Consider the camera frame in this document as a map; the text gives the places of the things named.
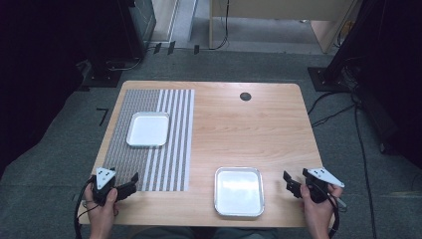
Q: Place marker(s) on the black round table grommet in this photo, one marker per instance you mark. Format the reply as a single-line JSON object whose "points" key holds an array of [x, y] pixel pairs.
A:
{"points": [[245, 96]]}

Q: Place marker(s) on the black stand base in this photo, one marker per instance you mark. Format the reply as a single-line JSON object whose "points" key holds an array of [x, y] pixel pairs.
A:
{"points": [[326, 79], [103, 74]]}

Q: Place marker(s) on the brown white striped woven placemat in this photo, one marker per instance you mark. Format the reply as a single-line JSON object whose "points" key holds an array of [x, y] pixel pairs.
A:
{"points": [[152, 159]]}

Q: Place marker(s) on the black angled floor tape mark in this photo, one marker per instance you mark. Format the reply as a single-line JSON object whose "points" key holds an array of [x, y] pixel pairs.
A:
{"points": [[104, 114]]}

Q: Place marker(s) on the light wooden cabinet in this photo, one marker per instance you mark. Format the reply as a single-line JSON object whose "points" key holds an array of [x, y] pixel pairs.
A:
{"points": [[282, 10]]}

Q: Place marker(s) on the dark equipment cabinet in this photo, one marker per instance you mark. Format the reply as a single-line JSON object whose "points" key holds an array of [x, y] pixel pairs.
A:
{"points": [[139, 23]]}

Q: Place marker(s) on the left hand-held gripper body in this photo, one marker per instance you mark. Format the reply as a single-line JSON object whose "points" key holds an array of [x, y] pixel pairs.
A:
{"points": [[103, 186]]}

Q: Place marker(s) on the short black floor tape strip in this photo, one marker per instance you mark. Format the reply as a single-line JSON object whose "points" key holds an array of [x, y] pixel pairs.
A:
{"points": [[171, 47], [157, 48]]}

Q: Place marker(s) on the white metal tray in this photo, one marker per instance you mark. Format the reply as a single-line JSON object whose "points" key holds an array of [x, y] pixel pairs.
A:
{"points": [[148, 129], [239, 191]]}

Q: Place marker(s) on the person's left hand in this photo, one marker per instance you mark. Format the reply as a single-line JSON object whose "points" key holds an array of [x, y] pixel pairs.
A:
{"points": [[101, 212]]}

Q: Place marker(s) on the person's right hand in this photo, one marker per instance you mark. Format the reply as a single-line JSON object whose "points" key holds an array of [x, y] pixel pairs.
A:
{"points": [[316, 212]]}

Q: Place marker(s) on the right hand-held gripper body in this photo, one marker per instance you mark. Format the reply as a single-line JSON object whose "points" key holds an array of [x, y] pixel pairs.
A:
{"points": [[320, 186]]}

